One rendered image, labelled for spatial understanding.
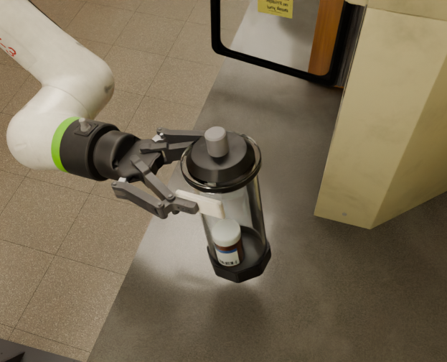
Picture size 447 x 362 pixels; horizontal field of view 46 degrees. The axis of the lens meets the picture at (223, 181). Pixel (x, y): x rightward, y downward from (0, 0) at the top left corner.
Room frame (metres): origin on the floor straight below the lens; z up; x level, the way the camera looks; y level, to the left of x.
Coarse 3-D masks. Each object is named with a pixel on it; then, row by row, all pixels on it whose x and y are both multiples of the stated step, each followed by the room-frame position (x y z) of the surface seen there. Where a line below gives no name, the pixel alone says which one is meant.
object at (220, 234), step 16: (192, 144) 0.47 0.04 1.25; (256, 144) 0.45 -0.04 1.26; (256, 160) 0.42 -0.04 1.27; (192, 176) 0.41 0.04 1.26; (240, 176) 0.40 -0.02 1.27; (256, 176) 0.42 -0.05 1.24; (208, 192) 0.38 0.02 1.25; (224, 192) 0.38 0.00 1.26; (240, 192) 0.39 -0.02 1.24; (256, 192) 0.41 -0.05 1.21; (224, 208) 0.38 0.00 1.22; (240, 208) 0.39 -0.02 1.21; (256, 208) 0.40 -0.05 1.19; (208, 224) 0.39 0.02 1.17; (224, 224) 0.38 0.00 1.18; (240, 224) 0.38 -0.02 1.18; (256, 224) 0.39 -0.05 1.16; (208, 240) 0.39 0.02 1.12; (224, 240) 0.38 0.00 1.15; (240, 240) 0.38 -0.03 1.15; (256, 240) 0.39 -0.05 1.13; (224, 256) 0.37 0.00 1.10; (240, 256) 0.37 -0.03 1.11; (256, 256) 0.38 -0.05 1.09
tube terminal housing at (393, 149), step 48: (384, 0) 0.54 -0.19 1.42; (432, 0) 0.53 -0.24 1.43; (384, 48) 0.54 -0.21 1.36; (432, 48) 0.52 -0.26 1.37; (384, 96) 0.53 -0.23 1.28; (432, 96) 0.52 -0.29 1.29; (336, 144) 0.55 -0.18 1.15; (384, 144) 0.53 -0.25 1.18; (432, 144) 0.55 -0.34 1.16; (336, 192) 0.54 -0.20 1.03; (384, 192) 0.52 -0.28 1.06; (432, 192) 0.58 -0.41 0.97
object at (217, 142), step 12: (216, 132) 0.44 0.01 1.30; (228, 132) 0.47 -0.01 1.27; (204, 144) 0.45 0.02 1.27; (216, 144) 0.43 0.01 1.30; (228, 144) 0.44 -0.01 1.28; (240, 144) 0.44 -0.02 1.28; (192, 156) 0.43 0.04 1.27; (204, 156) 0.43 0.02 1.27; (216, 156) 0.42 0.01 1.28; (228, 156) 0.42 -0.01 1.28; (240, 156) 0.42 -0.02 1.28; (252, 156) 0.43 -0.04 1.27; (192, 168) 0.41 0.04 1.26; (204, 168) 0.41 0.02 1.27; (216, 168) 0.40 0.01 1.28; (228, 168) 0.40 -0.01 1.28; (240, 168) 0.41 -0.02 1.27; (204, 180) 0.39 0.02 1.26; (216, 180) 0.39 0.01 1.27
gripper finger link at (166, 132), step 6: (162, 132) 0.54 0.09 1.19; (168, 132) 0.54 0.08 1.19; (174, 132) 0.54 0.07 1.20; (180, 132) 0.53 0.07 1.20; (186, 132) 0.53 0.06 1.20; (192, 132) 0.53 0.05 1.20; (198, 132) 0.53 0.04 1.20; (204, 132) 0.53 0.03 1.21; (168, 138) 0.53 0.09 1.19; (174, 138) 0.53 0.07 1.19; (180, 138) 0.53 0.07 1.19; (186, 138) 0.53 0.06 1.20; (192, 138) 0.52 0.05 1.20; (198, 138) 0.52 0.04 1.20
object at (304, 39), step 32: (224, 0) 0.96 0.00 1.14; (256, 0) 0.93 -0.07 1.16; (288, 0) 0.90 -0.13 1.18; (320, 0) 0.88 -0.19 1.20; (224, 32) 0.96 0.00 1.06; (256, 32) 0.93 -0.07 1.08; (288, 32) 0.90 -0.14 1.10; (320, 32) 0.87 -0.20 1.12; (288, 64) 0.90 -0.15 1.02; (320, 64) 0.87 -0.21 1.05
